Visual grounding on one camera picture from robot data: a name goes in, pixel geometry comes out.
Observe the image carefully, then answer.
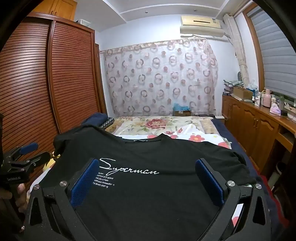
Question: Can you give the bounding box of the white round appliance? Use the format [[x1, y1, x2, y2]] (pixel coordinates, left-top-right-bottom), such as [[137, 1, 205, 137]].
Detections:
[[266, 162, 287, 186]]

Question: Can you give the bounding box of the navy blue blanket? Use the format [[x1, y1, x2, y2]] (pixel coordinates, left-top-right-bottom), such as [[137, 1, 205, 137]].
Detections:
[[211, 117, 266, 186]]

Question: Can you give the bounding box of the open cardboard box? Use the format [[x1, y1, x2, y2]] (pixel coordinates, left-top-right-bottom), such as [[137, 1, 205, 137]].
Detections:
[[232, 86, 254, 100]]

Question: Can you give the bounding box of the grey window blind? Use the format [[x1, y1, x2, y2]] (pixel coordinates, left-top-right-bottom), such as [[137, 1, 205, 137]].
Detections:
[[246, 9, 296, 100]]

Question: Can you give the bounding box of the long wooden cabinet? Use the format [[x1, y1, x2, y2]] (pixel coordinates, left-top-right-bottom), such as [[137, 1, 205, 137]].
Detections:
[[221, 94, 296, 179]]

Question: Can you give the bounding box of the purple tissue pack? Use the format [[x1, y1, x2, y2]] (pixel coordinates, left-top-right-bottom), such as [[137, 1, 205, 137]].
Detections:
[[269, 103, 282, 116]]

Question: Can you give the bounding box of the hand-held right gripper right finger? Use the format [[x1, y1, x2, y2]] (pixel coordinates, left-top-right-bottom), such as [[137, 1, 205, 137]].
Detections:
[[195, 158, 272, 241]]

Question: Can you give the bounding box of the brown slatted wooden wardrobe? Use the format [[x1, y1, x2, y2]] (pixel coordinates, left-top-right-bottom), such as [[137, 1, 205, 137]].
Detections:
[[0, 0, 108, 186]]

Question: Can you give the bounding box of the black printed t-shirt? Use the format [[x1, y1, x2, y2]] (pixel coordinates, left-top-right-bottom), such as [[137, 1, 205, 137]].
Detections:
[[38, 125, 253, 241]]

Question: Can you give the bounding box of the white wall air conditioner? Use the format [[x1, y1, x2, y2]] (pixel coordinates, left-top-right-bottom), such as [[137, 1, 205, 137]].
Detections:
[[180, 15, 228, 39]]

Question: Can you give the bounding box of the person's left hand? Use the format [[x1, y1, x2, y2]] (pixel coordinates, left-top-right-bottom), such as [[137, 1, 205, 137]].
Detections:
[[11, 183, 28, 213]]

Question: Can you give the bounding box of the beige tied curtain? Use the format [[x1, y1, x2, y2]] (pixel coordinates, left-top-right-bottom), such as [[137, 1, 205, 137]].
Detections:
[[223, 14, 250, 87]]

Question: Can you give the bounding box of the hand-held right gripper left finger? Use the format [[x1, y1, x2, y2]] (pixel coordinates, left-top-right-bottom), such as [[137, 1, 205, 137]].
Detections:
[[23, 158, 101, 241]]

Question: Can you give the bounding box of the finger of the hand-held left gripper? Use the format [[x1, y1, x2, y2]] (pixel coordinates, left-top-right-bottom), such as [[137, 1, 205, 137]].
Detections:
[[8, 142, 39, 161], [20, 151, 51, 172]]

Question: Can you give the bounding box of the blue plastic bag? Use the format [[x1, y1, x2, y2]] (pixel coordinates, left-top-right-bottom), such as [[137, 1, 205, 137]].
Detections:
[[173, 103, 191, 112]]

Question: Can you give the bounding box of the white red-flower bed sheet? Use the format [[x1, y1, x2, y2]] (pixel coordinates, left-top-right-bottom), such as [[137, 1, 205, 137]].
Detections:
[[120, 124, 243, 229]]

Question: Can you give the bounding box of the sheer circle-patterned curtain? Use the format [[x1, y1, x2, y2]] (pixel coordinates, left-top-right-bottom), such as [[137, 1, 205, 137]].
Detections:
[[100, 38, 219, 116]]

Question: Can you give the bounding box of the stack of folded cloths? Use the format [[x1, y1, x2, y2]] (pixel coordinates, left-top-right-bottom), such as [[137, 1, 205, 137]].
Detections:
[[223, 79, 244, 94]]

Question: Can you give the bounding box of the rose floral blanket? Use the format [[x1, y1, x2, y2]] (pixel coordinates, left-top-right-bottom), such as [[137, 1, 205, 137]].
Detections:
[[111, 116, 219, 137]]

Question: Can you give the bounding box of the dark patterned pillow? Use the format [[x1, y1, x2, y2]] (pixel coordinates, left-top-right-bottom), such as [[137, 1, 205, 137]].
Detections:
[[99, 117, 115, 129]]

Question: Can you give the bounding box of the navy folded cloth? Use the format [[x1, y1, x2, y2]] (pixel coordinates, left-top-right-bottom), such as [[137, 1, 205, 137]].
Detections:
[[82, 113, 108, 128]]

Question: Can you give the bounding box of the pink thermos jug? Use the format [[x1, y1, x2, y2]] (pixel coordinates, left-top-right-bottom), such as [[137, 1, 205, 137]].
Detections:
[[261, 89, 272, 107]]

